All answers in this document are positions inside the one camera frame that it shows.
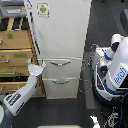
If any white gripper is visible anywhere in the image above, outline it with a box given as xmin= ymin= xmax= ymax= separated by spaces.
xmin=27 ymin=58 xmax=46 ymax=77

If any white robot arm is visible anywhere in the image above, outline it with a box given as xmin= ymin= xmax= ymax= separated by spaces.
xmin=0 ymin=59 xmax=46 ymax=128

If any upper fridge drawer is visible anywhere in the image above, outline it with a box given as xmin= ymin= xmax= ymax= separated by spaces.
xmin=38 ymin=58 xmax=82 ymax=79

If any fridge drawer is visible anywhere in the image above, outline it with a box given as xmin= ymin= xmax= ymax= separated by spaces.
xmin=38 ymin=58 xmax=82 ymax=79
xmin=43 ymin=78 xmax=79 ymax=99

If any lower fridge drawer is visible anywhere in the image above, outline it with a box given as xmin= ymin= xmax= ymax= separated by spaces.
xmin=43 ymin=78 xmax=79 ymax=99

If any wooden drawer cabinet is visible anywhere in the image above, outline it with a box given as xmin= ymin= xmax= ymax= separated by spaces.
xmin=0 ymin=16 xmax=46 ymax=99

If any white refrigerator body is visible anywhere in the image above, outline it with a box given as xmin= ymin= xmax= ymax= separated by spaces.
xmin=24 ymin=0 xmax=92 ymax=99

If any green android sticker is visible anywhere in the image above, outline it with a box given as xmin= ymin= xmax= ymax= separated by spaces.
xmin=37 ymin=3 xmax=49 ymax=17

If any grey box on cabinet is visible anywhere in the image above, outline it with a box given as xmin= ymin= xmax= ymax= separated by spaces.
xmin=0 ymin=6 xmax=26 ymax=17

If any white blue robot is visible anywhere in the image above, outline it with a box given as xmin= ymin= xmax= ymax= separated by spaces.
xmin=92 ymin=34 xmax=128 ymax=106

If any grey cable loop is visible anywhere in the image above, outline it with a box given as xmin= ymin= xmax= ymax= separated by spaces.
xmin=78 ymin=43 xmax=100 ymax=94

